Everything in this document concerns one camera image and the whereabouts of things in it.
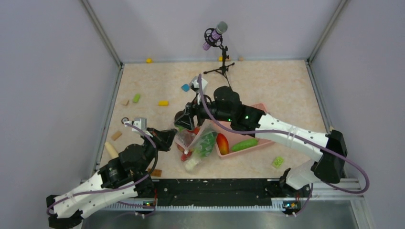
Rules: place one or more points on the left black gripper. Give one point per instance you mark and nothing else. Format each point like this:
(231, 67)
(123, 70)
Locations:
(164, 138)

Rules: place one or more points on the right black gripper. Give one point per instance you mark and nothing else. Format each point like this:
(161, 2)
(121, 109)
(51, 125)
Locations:
(185, 120)

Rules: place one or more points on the clear zip top bag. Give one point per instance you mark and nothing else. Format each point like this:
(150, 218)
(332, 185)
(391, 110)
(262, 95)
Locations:
(205, 126)

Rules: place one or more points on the red lychee bunch toy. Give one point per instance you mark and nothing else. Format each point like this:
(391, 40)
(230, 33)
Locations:
(184, 141)

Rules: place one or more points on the green bok choy toy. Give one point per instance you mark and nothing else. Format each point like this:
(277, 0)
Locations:
(204, 146)

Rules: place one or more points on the red yellow mango toy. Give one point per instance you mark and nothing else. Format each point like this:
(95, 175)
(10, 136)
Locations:
(222, 143)

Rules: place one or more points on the green cucumber toy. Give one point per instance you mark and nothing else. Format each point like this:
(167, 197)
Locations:
(244, 145)

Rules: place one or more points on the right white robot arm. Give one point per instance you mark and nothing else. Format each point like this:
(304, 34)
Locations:
(326, 151)

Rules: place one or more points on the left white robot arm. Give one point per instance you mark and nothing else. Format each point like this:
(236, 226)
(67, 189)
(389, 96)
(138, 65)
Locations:
(126, 176)

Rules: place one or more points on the yellow rectangular block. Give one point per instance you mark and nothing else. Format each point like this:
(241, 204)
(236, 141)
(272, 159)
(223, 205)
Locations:
(163, 103)

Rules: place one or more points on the blue block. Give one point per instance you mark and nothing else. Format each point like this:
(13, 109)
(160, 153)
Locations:
(185, 87)

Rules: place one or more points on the brown wooden block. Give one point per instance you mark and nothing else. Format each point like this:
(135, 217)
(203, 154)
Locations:
(155, 173)

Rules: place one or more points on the small round wheel toy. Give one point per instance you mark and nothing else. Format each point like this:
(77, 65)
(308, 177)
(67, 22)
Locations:
(124, 119)

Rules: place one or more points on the tan wooden block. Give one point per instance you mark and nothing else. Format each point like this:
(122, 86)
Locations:
(116, 135)

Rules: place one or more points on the green block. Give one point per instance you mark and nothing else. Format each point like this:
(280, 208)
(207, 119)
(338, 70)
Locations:
(136, 98)

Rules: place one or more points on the pink perforated plastic basket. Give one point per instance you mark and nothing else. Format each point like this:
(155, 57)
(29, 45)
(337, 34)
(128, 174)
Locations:
(236, 138)

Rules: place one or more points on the small tan wooden cube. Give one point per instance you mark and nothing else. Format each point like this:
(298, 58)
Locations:
(125, 102)

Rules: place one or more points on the cream wooden cylinder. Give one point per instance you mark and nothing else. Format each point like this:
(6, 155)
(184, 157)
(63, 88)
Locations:
(111, 150)

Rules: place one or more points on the black tripod mic stand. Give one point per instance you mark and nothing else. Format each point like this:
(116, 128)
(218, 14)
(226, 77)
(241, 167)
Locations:
(223, 69)

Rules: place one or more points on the purple microphone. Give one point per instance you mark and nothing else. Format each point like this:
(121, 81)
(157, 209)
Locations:
(213, 36)

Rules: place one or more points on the green lego brick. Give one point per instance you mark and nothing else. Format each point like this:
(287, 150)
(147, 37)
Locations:
(277, 162)

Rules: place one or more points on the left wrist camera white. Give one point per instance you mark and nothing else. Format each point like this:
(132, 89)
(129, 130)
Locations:
(140, 123)

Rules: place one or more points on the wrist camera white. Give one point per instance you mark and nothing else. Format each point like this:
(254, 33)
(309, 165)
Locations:
(198, 84)
(140, 123)

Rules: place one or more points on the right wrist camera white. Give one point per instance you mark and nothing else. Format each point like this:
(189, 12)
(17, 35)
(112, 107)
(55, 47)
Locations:
(198, 84)

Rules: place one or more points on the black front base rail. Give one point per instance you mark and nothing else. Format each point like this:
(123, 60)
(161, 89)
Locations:
(227, 192)

